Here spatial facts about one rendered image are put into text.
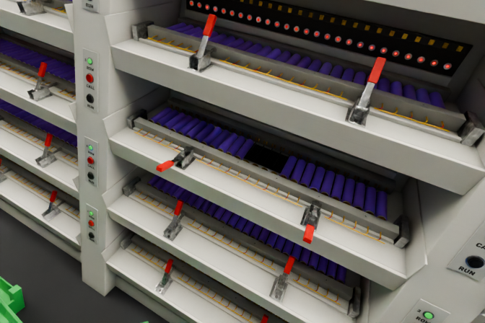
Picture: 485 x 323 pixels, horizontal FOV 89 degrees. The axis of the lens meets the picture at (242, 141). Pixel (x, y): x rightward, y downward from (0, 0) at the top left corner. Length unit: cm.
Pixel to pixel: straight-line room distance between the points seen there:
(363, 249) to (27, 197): 99
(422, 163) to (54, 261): 104
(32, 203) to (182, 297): 58
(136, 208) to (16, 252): 54
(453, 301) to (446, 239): 11
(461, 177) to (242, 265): 43
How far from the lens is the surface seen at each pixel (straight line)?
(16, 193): 113
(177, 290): 79
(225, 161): 50
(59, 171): 85
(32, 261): 111
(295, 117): 38
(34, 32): 74
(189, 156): 51
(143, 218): 68
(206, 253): 62
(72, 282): 102
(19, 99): 85
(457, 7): 39
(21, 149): 98
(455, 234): 46
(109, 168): 66
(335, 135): 39
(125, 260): 84
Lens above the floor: 81
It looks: 23 degrees down
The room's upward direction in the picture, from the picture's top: 15 degrees clockwise
